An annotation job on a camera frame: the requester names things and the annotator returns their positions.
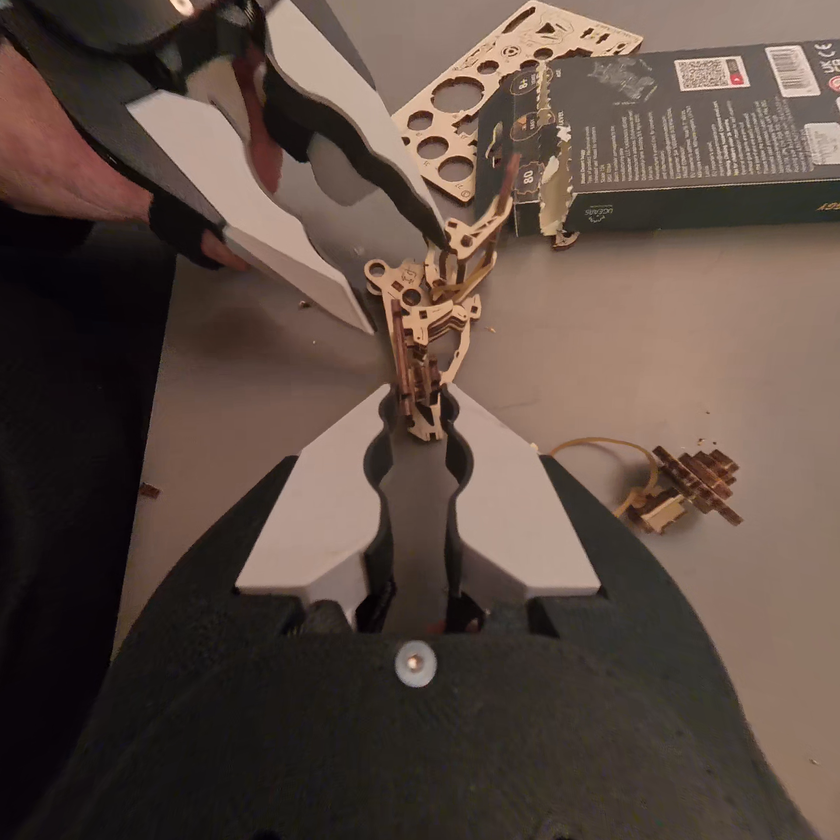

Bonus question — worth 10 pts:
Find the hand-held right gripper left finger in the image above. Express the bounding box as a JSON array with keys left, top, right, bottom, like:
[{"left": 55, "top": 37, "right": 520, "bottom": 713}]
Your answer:
[{"left": 234, "top": 382, "right": 396, "bottom": 632}]

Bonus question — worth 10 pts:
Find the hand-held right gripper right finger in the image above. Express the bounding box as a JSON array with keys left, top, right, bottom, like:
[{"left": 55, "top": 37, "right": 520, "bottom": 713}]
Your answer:
[{"left": 445, "top": 382, "right": 602, "bottom": 631}]

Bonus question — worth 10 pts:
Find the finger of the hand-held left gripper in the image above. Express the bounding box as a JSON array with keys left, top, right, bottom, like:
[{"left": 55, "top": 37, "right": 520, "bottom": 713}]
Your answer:
[
  {"left": 126, "top": 91, "right": 376, "bottom": 334},
  {"left": 264, "top": 0, "right": 455, "bottom": 255}
]

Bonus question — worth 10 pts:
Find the wooden buggy model assembly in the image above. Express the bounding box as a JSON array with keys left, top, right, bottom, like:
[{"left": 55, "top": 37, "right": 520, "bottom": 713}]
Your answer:
[{"left": 364, "top": 152, "right": 524, "bottom": 444}]

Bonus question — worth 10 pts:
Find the person's left hand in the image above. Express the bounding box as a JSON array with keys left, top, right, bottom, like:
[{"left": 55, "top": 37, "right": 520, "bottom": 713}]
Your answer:
[{"left": 0, "top": 42, "right": 250, "bottom": 271}]

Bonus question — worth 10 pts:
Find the stepped wooden gear stack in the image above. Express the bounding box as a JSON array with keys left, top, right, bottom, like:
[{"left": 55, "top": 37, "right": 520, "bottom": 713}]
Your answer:
[{"left": 617, "top": 446, "right": 744, "bottom": 536}]

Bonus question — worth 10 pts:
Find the laser-cut plywood part sheet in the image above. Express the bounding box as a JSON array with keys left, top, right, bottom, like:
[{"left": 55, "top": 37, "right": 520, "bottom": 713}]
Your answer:
[{"left": 392, "top": 0, "right": 644, "bottom": 206}]

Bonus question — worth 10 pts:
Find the person's dark clothing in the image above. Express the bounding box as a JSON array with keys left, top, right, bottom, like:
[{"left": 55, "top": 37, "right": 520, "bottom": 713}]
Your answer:
[{"left": 0, "top": 203, "right": 178, "bottom": 788}]

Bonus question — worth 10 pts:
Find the black cardboard box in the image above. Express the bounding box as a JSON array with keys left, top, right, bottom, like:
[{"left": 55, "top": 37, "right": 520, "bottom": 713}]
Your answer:
[{"left": 476, "top": 41, "right": 840, "bottom": 238}]

